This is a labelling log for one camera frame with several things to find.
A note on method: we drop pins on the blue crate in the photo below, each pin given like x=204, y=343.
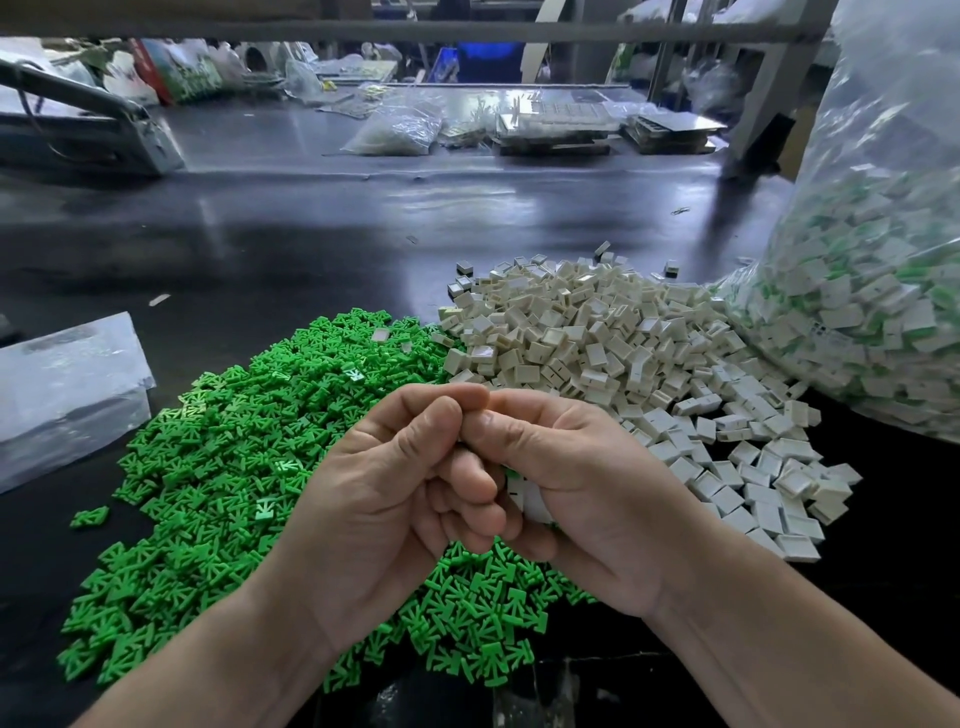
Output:
x=480, y=63

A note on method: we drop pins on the person's right hand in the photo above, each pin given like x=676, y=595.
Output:
x=600, y=503

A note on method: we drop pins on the stack of clear flat bags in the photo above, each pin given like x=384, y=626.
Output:
x=68, y=393

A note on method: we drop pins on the dark flat tray stack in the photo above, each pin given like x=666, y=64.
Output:
x=675, y=132

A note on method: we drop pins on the small white plastic part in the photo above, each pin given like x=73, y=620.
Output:
x=530, y=500

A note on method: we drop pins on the grey metal horizontal bar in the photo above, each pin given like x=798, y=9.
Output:
x=450, y=30

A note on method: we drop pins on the person's right forearm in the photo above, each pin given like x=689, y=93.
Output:
x=803, y=660

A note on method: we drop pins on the pile of white plastic caps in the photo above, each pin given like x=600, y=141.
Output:
x=630, y=330

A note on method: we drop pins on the clear plastic bag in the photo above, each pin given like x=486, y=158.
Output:
x=878, y=293

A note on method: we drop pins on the grey heat sealer machine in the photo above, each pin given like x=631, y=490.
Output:
x=90, y=138

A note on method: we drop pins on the small clear bag of parts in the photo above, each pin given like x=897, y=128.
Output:
x=393, y=131

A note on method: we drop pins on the grey metal slanted post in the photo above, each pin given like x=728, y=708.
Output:
x=788, y=75

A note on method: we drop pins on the small green plastic part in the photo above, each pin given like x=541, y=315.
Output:
x=90, y=516

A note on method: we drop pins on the person's left forearm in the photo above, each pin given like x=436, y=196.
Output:
x=203, y=675

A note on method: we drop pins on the person's left hand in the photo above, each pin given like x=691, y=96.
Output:
x=375, y=518

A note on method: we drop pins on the pile of green plastic clips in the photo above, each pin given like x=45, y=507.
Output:
x=210, y=435

